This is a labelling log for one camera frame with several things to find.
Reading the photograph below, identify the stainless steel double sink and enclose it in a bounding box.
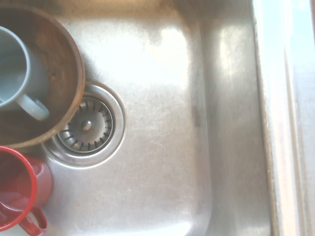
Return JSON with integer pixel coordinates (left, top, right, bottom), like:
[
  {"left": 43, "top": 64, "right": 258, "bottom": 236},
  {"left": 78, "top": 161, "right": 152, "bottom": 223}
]
[{"left": 0, "top": 0, "right": 307, "bottom": 236}]

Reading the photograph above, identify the metal sink drain strainer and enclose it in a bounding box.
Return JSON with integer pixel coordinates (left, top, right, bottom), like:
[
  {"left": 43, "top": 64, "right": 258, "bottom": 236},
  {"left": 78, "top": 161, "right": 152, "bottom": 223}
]
[{"left": 41, "top": 81, "right": 126, "bottom": 170}]

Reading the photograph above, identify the brown wooden bowl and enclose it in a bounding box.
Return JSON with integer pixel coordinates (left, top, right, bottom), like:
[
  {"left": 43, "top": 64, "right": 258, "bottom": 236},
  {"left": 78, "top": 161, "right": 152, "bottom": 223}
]
[{"left": 0, "top": 4, "right": 86, "bottom": 149}]

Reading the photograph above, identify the red cup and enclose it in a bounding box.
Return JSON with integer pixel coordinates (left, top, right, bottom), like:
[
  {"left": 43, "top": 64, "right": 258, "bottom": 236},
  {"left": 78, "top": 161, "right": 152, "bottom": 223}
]
[{"left": 0, "top": 145, "right": 53, "bottom": 236}]

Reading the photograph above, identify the grey ceramic mug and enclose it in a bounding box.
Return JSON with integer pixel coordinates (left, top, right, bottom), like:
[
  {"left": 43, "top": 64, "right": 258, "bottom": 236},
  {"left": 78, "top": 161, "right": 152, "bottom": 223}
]
[{"left": 0, "top": 26, "right": 51, "bottom": 121}]

